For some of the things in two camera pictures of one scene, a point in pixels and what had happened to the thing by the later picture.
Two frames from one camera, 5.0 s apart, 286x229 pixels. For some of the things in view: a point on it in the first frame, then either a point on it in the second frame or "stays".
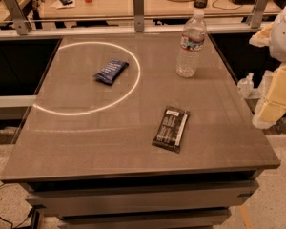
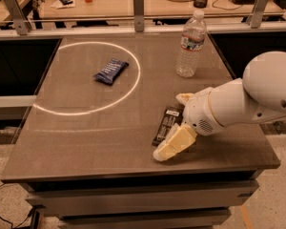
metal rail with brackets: (15, 25) stays
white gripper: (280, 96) → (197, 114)
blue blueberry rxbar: (107, 74) stays
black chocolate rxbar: (172, 128) stays
